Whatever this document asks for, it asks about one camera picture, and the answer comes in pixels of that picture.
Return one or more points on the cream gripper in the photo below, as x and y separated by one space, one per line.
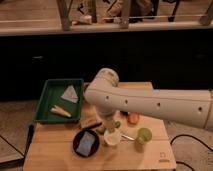
109 123

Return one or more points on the yellow banana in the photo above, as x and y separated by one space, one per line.
60 111

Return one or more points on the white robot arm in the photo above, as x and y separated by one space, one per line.
190 107

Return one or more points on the green vegetable piece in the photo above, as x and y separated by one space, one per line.
117 124

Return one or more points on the white cup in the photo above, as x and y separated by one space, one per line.
113 138

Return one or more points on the metal spoon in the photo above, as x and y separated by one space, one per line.
128 137

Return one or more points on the small orange fruit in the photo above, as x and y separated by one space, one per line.
133 118

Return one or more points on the blue sponge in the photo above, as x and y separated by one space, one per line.
85 145

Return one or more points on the black round plate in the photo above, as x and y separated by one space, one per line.
77 139

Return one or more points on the green apple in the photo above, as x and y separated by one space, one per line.
144 135

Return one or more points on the white folded cloth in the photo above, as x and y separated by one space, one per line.
70 94

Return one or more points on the green plastic tray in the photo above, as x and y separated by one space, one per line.
52 95

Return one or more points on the person in dark clothes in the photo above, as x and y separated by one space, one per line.
138 9

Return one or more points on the wooden railing post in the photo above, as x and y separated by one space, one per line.
63 9
125 12

